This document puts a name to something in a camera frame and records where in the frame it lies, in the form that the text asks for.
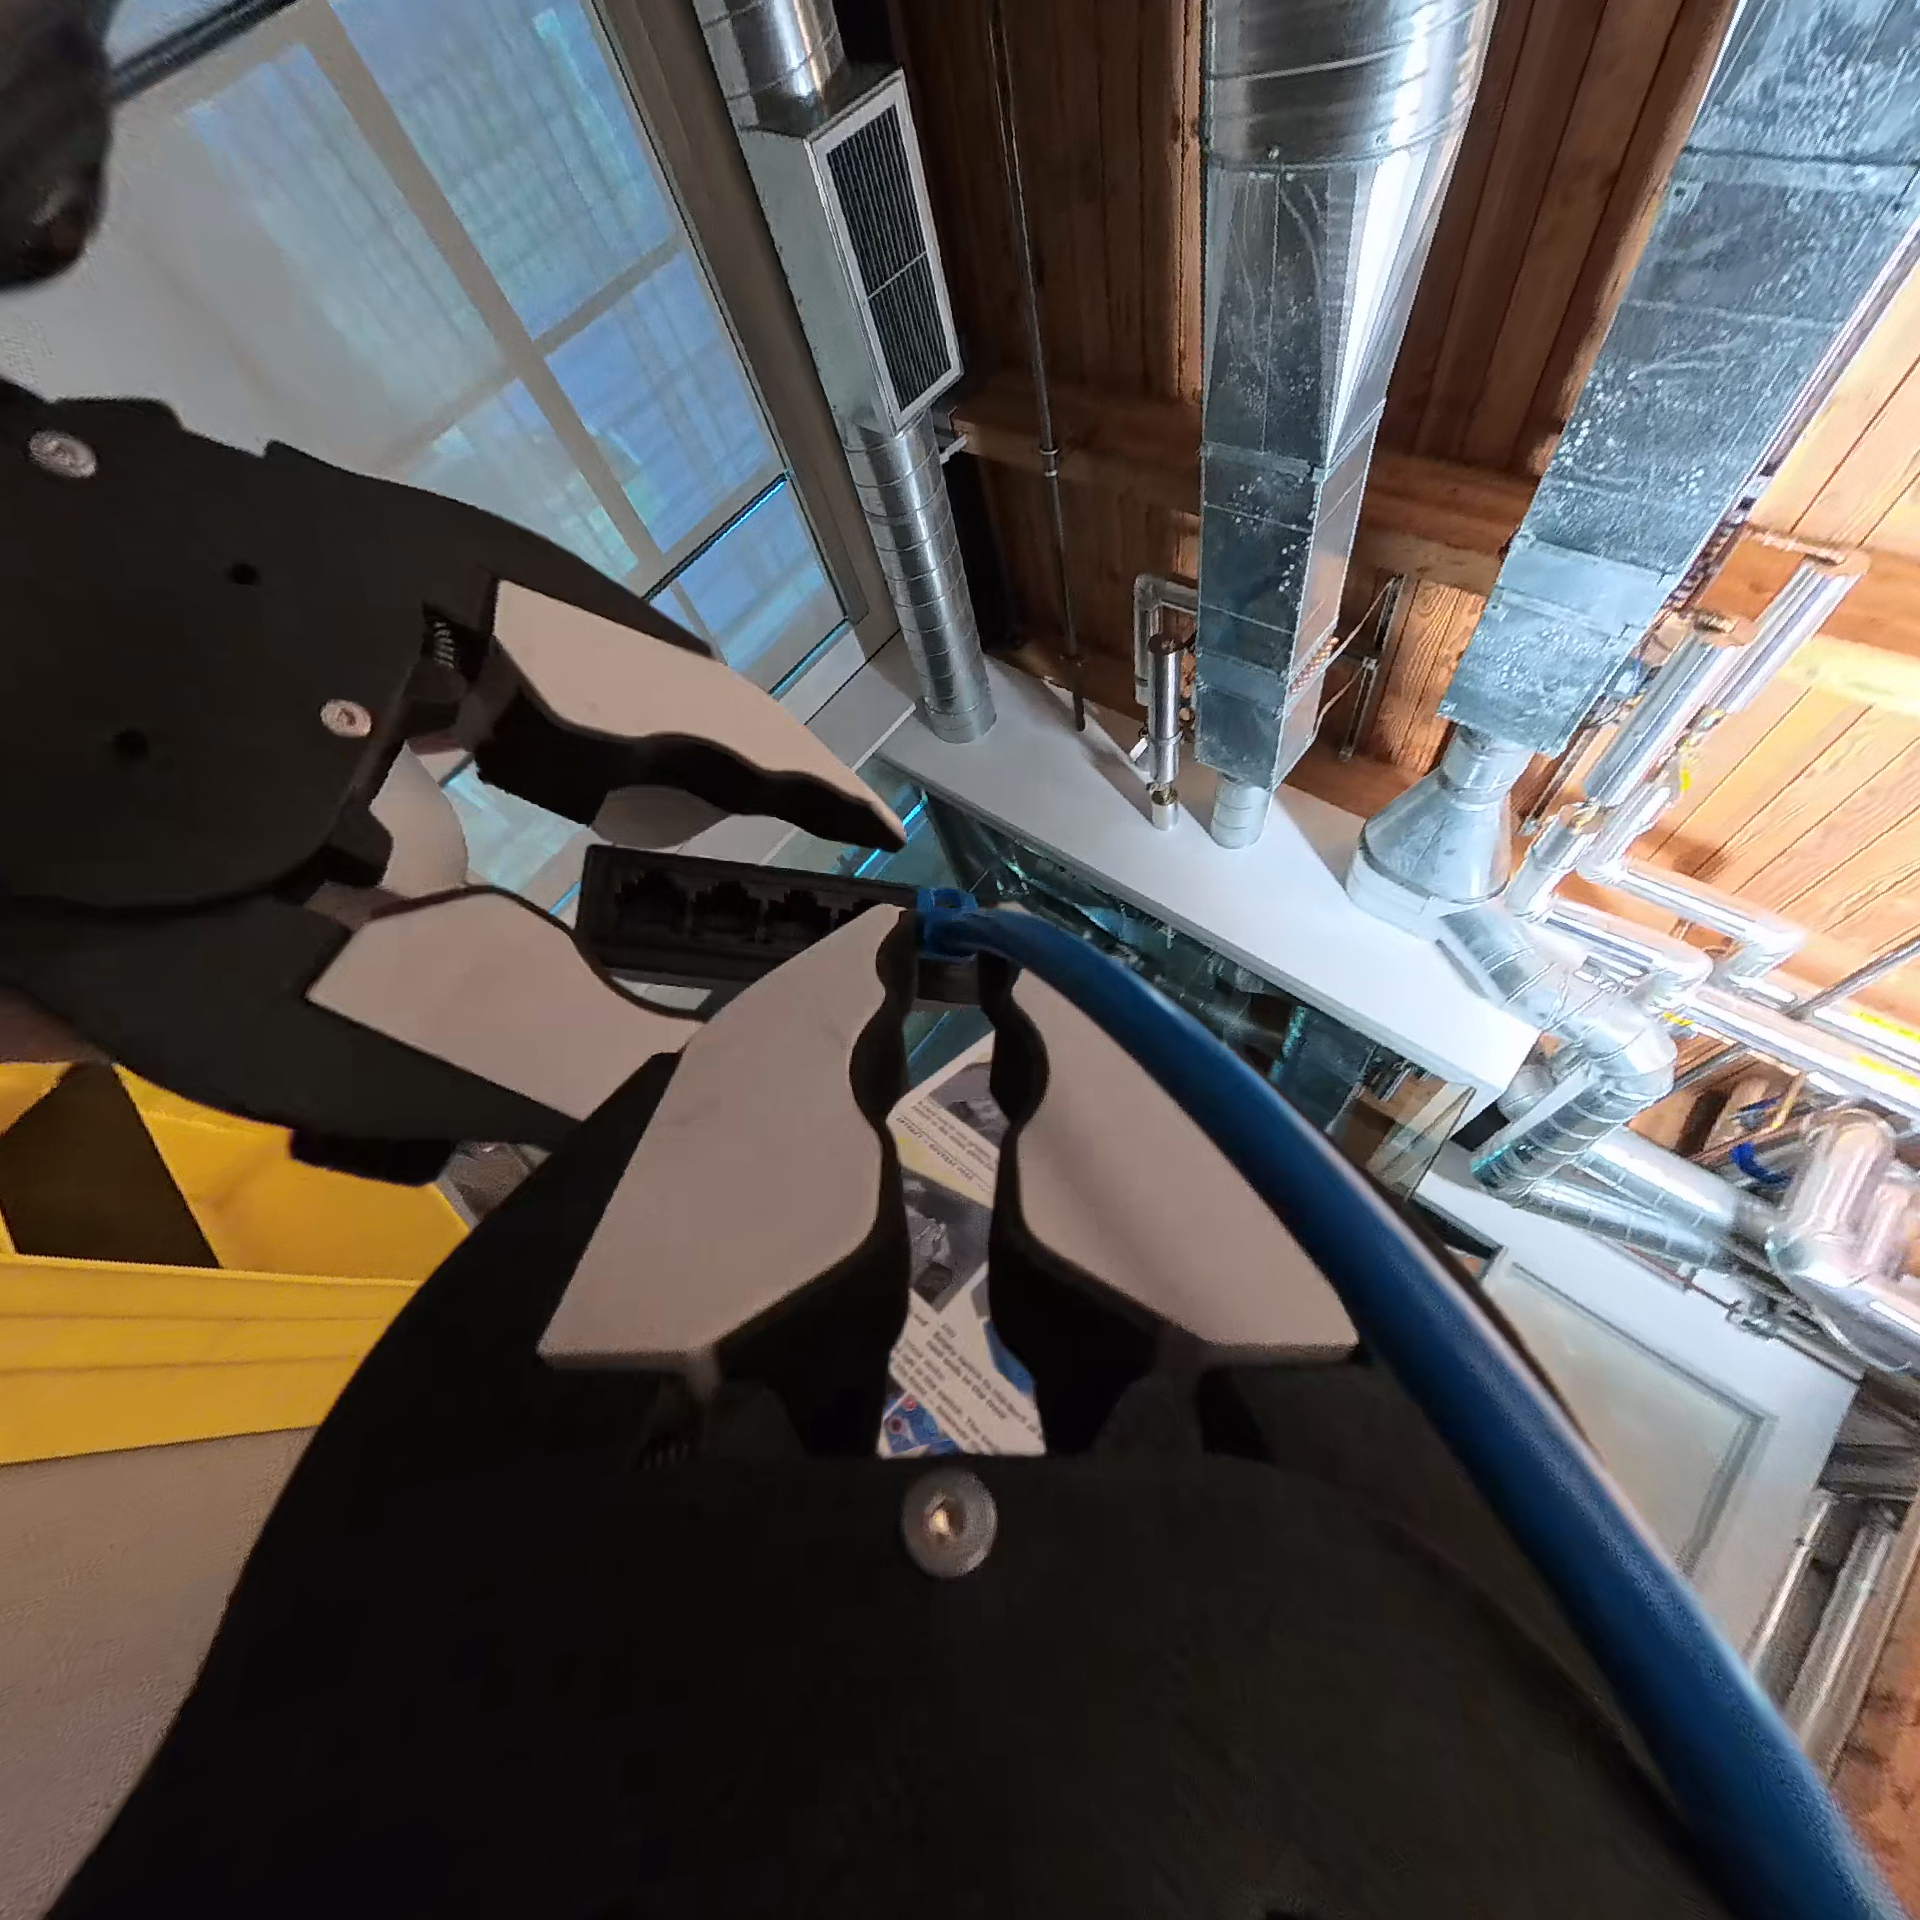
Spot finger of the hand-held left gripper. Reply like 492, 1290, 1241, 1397
473, 579, 912, 857
304, 884, 710, 1119

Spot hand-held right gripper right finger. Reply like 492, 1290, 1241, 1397
987, 970, 1359, 1454

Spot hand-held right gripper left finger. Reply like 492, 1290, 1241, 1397
535, 902, 920, 1454

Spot black network switch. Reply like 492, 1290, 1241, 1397
575, 844, 985, 1028

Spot blue ethernet cable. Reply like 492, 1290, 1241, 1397
912, 884, 1900, 1920

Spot yellow plastic bin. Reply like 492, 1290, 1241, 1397
0, 1055, 473, 1466

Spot instruction poster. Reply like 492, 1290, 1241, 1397
878, 1026, 1052, 1460

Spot small metal pipe fitting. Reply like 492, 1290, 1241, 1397
1126, 569, 1201, 831

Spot insulated silver pipes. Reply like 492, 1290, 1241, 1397
1440, 577, 1920, 1390

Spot round metal air duct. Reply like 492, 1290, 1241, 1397
692, 0, 999, 745

